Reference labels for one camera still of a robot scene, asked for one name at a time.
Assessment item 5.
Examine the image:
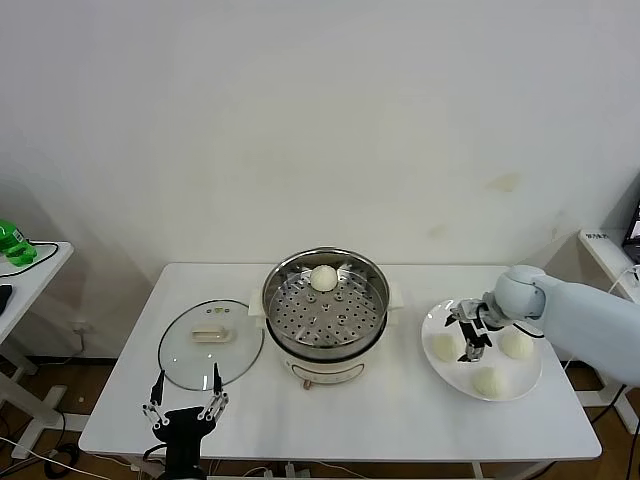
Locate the thin black desk cable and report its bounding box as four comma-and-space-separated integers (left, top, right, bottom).
0, 242, 59, 279

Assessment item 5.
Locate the black coiled floor cable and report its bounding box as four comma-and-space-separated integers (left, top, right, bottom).
42, 444, 81, 474

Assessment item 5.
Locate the cream electric cooker pot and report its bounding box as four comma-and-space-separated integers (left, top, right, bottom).
247, 282, 409, 391

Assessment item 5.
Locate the white steamed baozi bun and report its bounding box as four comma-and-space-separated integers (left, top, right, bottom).
500, 330, 534, 360
472, 367, 509, 400
431, 333, 462, 362
309, 264, 338, 294

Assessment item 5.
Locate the green plastic bottle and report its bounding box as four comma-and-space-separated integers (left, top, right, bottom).
0, 218, 40, 266

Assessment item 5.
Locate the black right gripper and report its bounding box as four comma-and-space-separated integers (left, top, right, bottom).
444, 298, 496, 363

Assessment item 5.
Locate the black laptop screen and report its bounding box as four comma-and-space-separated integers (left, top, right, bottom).
619, 197, 640, 264

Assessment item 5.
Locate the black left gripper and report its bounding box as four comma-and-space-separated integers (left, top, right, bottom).
140, 362, 231, 471

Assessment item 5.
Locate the white side desk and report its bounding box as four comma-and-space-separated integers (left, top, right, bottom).
0, 242, 75, 461
574, 229, 640, 436

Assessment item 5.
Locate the round white plate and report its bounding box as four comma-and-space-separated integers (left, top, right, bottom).
419, 298, 543, 402

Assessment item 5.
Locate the white power cable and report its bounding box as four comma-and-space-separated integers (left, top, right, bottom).
559, 267, 640, 374

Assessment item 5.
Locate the round glass pot lid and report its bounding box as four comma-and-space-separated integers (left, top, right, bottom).
157, 299, 265, 392

